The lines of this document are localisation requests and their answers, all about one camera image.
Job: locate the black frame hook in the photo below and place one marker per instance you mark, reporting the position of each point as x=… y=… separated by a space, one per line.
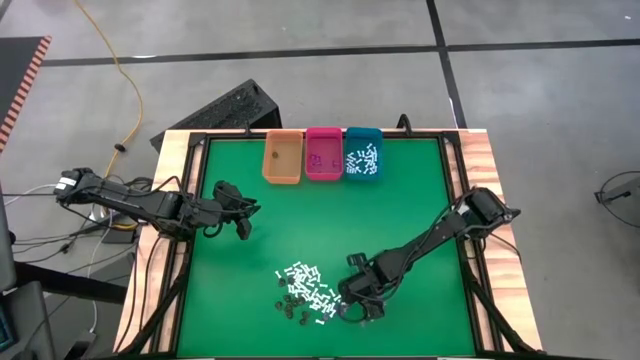
x=404 y=122

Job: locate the green table mat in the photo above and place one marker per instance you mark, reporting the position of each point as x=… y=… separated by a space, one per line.
x=425 y=325

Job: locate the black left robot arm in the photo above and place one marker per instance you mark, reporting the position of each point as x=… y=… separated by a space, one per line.
x=130 y=202

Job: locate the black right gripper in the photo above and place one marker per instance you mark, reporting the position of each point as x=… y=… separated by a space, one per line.
x=370 y=280

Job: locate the orange plastic bin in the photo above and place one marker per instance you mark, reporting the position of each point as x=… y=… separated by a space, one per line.
x=285 y=167

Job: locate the black perforated metal case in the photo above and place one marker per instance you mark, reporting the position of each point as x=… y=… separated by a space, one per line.
x=225 y=107

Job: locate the grey metal post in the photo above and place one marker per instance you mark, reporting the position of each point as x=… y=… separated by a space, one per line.
x=6 y=240

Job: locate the black mat orange striped edge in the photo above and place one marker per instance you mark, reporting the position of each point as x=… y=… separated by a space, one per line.
x=15 y=70

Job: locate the black table frame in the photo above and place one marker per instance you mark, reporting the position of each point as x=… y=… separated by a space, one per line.
x=425 y=135

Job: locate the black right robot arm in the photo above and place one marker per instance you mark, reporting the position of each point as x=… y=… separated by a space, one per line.
x=440 y=230

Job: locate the blue plastic bin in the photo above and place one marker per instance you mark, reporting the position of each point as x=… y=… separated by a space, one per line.
x=355 y=137

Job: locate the pink plastic bin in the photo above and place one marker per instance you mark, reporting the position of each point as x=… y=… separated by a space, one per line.
x=322 y=142

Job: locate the wooden table side board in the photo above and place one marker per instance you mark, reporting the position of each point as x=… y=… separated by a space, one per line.
x=142 y=280
x=510 y=280

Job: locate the black floor bar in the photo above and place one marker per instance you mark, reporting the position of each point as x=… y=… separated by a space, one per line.
x=70 y=282

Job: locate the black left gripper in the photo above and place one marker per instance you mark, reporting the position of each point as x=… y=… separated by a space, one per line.
x=225 y=207

